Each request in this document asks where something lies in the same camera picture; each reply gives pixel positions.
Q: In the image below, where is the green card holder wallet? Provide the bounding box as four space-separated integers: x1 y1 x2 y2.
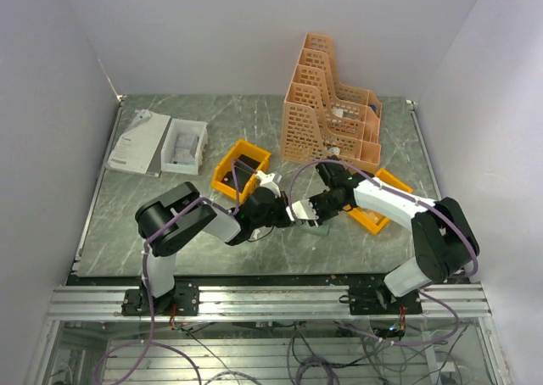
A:
301 223 330 237

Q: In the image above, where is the yellow bin with boxes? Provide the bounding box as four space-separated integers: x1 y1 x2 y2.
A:
344 168 413 235

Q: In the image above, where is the yellow bin with black item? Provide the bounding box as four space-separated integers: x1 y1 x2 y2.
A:
210 139 272 203

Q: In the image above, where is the peach plastic file organizer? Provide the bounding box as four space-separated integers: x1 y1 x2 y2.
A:
280 32 383 173

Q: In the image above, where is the white plastic box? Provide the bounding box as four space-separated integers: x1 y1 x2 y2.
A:
160 118 208 176

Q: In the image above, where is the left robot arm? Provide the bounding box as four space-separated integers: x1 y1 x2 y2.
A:
122 182 294 315

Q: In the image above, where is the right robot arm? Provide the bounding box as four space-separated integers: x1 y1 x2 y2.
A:
309 159 480 314

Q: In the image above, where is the white paper booklet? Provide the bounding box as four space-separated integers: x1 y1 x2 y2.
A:
106 109 171 176

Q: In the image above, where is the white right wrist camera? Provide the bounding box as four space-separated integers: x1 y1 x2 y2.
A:
285 198 320 227

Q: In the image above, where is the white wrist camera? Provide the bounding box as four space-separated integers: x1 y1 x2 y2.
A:
285 198 320 227
255 170 282 194

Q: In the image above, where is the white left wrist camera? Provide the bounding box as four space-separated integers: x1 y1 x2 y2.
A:
255 170 282 194

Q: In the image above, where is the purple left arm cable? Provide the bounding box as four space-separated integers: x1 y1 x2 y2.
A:
92 158 260 385

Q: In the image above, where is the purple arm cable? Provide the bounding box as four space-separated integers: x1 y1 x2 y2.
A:
288 159 480 348
92 158 260 385

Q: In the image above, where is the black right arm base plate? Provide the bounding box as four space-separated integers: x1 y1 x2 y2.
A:
339 281 423 315

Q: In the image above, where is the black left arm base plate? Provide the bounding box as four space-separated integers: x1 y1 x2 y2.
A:
120 282 199 317

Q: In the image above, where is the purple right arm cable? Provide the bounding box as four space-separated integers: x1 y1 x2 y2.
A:
288 159 480 348

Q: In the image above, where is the aluminium frame rail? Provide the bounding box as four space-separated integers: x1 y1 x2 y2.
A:
46 284 491 322

